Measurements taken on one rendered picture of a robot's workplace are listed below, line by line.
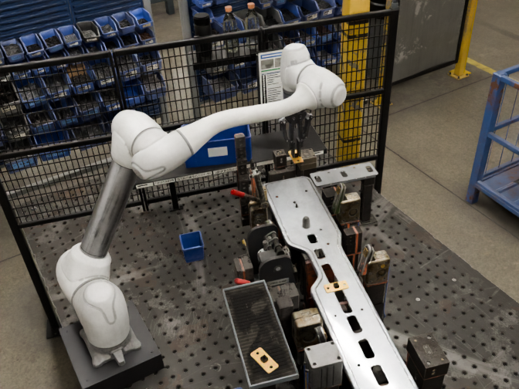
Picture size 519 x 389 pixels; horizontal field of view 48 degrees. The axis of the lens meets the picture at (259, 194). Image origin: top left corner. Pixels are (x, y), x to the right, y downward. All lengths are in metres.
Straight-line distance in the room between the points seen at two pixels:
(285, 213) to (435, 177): 2.13
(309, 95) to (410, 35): 3.23
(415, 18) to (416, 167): 1.29
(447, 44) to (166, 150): 3.95
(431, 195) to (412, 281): 1.68
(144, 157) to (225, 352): 0.85
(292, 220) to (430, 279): 0.65
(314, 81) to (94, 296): 1.03
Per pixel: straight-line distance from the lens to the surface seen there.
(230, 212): 2.87
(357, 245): 2.36
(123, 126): 1.99
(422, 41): 5.24
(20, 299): 3.76
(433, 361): 1.90
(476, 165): 3.99
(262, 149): 2.71
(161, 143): 1.87
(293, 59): 2.01
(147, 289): 2.57
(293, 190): 2.50
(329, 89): 1.89
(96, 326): 2.11
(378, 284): 2.22
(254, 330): 1.76
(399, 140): 4.70
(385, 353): 1.93
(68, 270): 2.23
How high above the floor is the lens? 2.53
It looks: 38 degrees down
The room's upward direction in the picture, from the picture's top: 3 degrees counter-clockwise
